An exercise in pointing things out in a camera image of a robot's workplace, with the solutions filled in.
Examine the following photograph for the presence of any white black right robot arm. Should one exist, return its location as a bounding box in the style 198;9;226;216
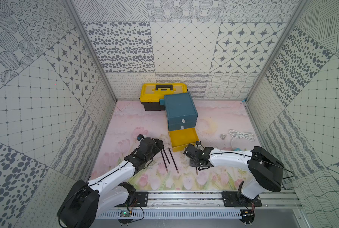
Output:
184;144;284;201

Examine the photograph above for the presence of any teal drawer cabinet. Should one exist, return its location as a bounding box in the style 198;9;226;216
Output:
164;93;198;119

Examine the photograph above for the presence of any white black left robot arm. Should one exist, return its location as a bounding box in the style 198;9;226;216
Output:
57;135;164;228

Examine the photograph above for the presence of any white slotted cable duct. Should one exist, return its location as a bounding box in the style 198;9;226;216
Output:
97;209;242;219

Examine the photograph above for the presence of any yellow bottom drawer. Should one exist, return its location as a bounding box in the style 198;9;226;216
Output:
169;128;199;153

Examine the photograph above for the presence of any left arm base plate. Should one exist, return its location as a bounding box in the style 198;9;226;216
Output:
129;192;149;208

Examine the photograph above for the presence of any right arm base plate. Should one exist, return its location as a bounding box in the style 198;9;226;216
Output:
221;191;262;208

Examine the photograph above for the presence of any yellow black toolbox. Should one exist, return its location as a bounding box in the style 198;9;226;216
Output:
140;83;188;111

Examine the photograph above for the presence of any black pencil left cluster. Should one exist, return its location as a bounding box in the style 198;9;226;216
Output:
160;150;168;173

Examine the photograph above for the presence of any black pencil slanted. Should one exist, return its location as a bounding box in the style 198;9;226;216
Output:
168;148;180;175

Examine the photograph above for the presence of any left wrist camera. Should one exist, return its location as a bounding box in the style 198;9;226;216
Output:
137;135;145;142

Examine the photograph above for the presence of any black pencil cluster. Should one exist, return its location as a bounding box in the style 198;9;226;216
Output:
163;149;170;164
160;150;168;173

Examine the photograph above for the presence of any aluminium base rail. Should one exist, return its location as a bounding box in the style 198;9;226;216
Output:
101;190;302;210

